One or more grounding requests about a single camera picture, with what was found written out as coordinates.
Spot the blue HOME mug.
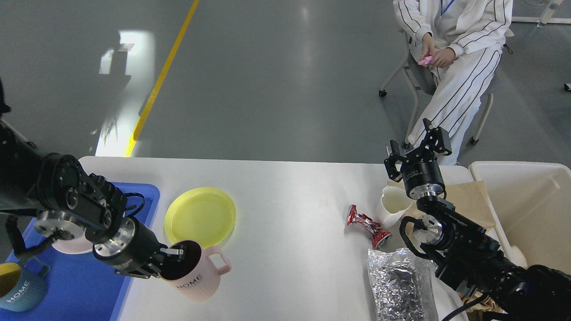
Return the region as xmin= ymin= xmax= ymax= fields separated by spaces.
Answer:
xmin=0 ymin=257 xmax=51 ymax=312

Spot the grey rolling chair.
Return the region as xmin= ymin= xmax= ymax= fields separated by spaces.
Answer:
xmin=378 ymin=28 xmax=505 ymax=150

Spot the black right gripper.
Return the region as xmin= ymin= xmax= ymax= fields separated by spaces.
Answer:
xmin=384 ymin=118 xmax=452 ymax=200

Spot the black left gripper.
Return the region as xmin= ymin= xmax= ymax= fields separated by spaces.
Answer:
xmin=92 ymin=217 xmax=187 ymax=279

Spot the yellow plastic plate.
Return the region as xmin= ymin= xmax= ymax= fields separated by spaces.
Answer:
xmin=164 ymin=187 xmax=236 ymax=247

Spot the small pink object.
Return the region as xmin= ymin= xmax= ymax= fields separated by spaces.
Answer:
xmin=418 ymin=55 xmax=434 ymax=66

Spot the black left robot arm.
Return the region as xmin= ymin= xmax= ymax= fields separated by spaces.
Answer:
xmin=1 ymin=123 xmax=188 ymax=279

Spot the white paper cup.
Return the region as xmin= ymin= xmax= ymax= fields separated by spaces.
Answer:
xmin=374 ymin=185 xmax=413 ymax=229

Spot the crushed red soda can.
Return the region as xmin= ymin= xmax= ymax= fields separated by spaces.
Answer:
xmin=345 ymin=204 xmax=392 ymax=251

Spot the pink HOME mug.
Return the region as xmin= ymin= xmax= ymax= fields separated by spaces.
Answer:
xmin=159 ymin=240 xmax=232 ymax=302

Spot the white plastic bin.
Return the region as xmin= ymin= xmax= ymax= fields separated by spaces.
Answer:
xmin=469 ymin=161 xmax=571 ymax=274

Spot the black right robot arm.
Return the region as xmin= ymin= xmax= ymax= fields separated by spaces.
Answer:
xmin=384 ymin=119 xmax=571 ymax=321

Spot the pink plate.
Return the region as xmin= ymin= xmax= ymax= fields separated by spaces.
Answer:
xmin=51 ymin=234 xmax=93 ymax=255

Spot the blue plastic tray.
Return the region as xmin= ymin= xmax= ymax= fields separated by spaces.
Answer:
xmin=0 ymin=181 xmax=161 ymax=321

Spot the crumpled silver foil bag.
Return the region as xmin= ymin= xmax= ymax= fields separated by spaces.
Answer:
xmin=367 ymin=248 xmax=439 ymax=321

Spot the seated person in white tracksuit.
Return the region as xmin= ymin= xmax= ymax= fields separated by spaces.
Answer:
xmin=392 ymin=0 xmax=513 ymax=166

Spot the brown paper bag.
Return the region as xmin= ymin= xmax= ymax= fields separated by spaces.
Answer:
xmin=386 ymin=180 xmax=497 ymax=231

